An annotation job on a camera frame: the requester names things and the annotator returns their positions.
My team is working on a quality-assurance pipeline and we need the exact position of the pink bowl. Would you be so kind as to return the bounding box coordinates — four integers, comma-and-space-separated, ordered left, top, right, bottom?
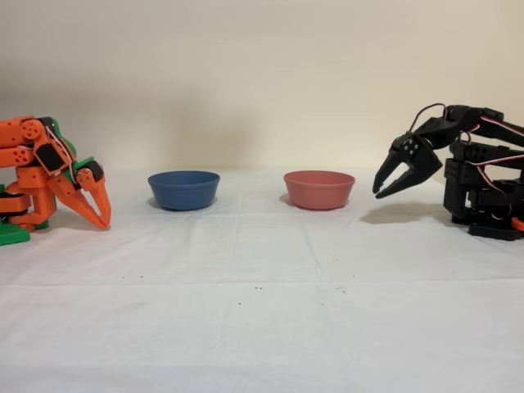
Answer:
283, 170, 356, 211

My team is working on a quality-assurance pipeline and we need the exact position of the black arm servo cable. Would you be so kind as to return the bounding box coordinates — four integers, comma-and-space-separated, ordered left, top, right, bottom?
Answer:
409, 102, 448, 136

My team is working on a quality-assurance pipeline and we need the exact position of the green robot base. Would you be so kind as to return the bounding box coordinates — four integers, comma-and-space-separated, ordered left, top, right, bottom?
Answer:
0, 183, 32, 247

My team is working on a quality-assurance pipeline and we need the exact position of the white tablecloth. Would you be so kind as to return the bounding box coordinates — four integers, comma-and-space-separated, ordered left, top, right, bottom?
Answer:
0, 166, 524, 393

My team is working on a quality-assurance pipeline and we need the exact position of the blue bowl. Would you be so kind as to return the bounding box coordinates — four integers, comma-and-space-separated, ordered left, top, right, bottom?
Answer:
147, 170, 221, 212

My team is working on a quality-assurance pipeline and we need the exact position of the orange arm servo cable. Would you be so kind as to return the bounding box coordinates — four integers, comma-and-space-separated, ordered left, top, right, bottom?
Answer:
43, 124, 79, 181

